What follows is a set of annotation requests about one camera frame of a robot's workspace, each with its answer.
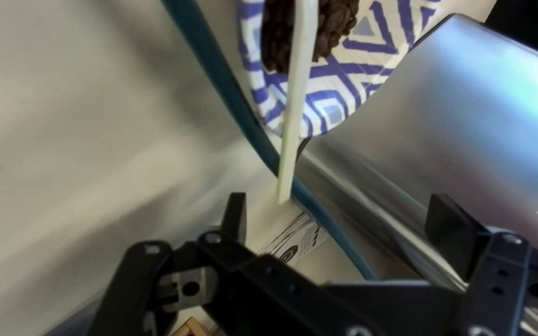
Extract blue cable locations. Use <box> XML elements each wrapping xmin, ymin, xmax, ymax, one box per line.
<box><xmin>161</xmin><ymin>0</ymin><xmax>379</xmax><ymax>282</ymax></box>

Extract stainless steel container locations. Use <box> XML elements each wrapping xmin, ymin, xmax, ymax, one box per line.
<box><xmin>297</xmin><ymin>15</ymin><xmax>538</xmax><ymax>287</ymax></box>

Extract brown food contents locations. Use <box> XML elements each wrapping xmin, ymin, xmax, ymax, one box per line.
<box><xmin>261</xmin><ymin>0</ymin><xmax>360</xmax><ymax>73</ymax></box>

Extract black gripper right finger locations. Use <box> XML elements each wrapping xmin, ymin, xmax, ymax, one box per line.
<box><xmin>424</xmin><ymin>194</ymin><xmax>491</xmax><ymax>282</ymax></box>

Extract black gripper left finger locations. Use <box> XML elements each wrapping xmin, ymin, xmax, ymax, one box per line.
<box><xmin>220</xmin><ymin>192</ymin><xmax>246</xmax><ymax>242</ymax></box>

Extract white plastic spoon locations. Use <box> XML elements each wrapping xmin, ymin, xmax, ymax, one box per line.
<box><xmin>276</xmin><ymin>0</ymin><xmax>319</xmax><ymax>203</ymax></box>

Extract blue patterned plate with contents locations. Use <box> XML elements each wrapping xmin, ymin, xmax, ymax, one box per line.
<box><xmin>239</xmin><ymin>0</ymin><xmax>443</xmax><ymax>138</ymax></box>

